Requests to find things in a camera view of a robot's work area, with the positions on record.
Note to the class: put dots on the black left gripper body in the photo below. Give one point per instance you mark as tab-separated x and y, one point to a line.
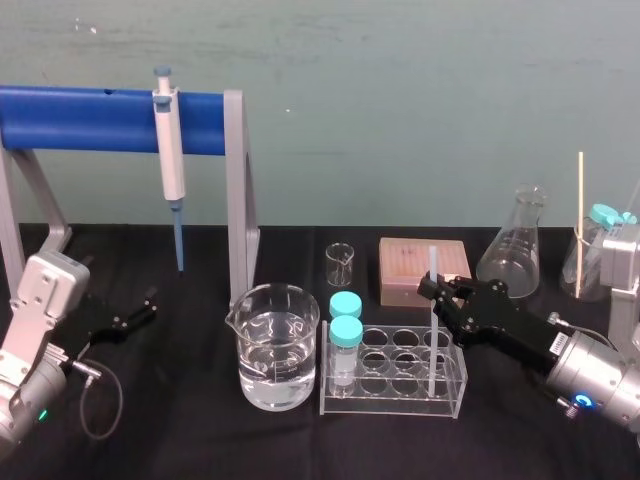
95	325

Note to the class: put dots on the glass flask with teal cap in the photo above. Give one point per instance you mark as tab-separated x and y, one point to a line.
592	255

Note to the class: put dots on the blue and grey pipette stand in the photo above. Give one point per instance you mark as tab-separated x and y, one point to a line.
100	120

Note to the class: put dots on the pink pipette tip box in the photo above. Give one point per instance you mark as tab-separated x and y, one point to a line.
400	270

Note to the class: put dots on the clear acrylic tube rack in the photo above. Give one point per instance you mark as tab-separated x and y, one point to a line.
400	395

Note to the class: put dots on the empty glass conical flask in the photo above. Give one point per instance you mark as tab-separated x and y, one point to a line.
512	260

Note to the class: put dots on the black table cloth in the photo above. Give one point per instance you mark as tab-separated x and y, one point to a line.
200	440

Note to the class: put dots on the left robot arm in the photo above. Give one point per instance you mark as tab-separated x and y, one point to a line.
30	320

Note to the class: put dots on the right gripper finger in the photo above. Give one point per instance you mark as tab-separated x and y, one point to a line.
470	289
457	322

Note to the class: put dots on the thin wooden stick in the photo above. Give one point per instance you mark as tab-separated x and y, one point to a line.
580	200

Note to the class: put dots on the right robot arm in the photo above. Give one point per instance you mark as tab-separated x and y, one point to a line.
590	367

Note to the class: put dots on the large glass beaker with water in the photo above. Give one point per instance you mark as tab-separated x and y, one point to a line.
275	360

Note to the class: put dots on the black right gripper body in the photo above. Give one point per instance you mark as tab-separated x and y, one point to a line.
515	325

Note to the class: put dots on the teal capped sample tube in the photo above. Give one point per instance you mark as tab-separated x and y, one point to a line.
345	304
345	332

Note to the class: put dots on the white pipette with blue tip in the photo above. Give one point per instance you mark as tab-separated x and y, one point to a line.
169	150

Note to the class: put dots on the small empty glass beaker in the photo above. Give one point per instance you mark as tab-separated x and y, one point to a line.
340	265

